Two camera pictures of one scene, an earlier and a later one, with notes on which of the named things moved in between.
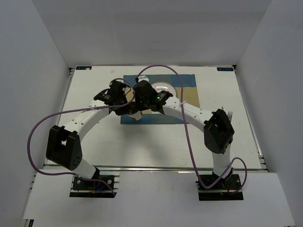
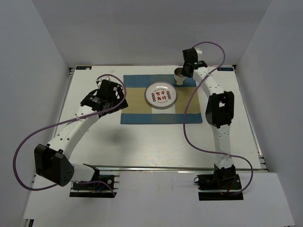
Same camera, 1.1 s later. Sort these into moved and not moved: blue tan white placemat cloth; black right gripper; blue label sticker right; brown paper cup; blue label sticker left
Moved: black right gripper; brown paper cup
Not moved: blue tan white placemat cloth; blue label sticker left; blue label sticker right
